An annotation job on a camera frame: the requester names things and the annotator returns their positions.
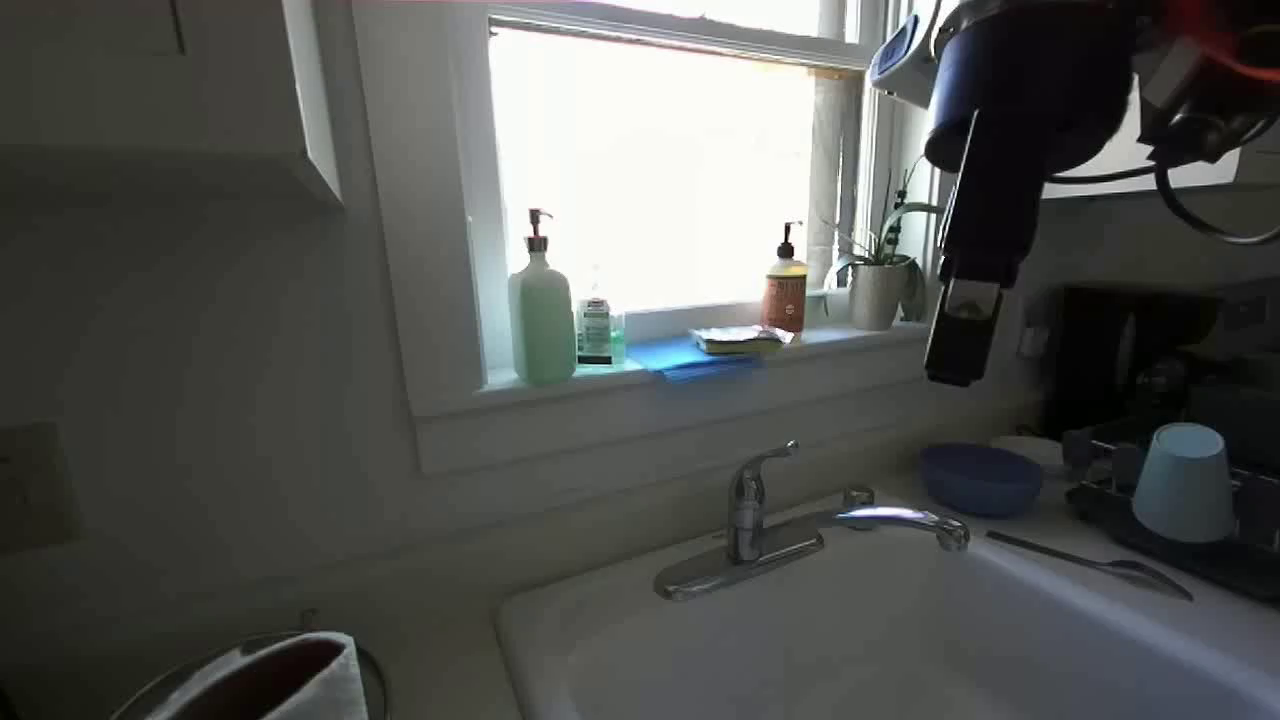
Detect wall outlet plate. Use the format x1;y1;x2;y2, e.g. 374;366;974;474
0;420;80;553

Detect white soap dish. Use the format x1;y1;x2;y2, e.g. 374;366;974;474
691;322;791;354

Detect white kitchen sink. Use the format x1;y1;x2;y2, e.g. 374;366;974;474
497;512;1280;720

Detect potted plant in white pot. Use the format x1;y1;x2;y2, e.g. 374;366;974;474
832;191;937;333

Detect black dish drying rack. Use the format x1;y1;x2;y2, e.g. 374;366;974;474
1044;284;1280;605

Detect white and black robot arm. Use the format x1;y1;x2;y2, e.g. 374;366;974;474
874;0;1280;386

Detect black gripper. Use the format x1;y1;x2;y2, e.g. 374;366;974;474
926;279;1005;386

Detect light blue plastic cup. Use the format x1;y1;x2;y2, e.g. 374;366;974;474
1131;424;1235;542

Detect white window frame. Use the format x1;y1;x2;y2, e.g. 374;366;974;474
354;0;1025;474

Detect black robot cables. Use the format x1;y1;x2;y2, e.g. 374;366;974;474
1051;50;1280;250

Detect green soap pump bottle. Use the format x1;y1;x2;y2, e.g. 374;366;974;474
507;206;577;384

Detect white upper cabinet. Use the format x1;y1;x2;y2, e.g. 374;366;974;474
0;0;345;202

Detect blue cloth on sill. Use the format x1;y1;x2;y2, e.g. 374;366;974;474
628;339;753;384

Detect orange soap pump bottle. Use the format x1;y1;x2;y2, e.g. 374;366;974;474
760;218;810;333

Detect dark blue bowl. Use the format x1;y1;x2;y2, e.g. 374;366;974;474
920;442;1044;521

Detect small green jar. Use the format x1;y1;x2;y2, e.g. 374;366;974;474
577;299;625;365

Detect chrome sink faucet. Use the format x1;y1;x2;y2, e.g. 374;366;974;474
654;440;969;598

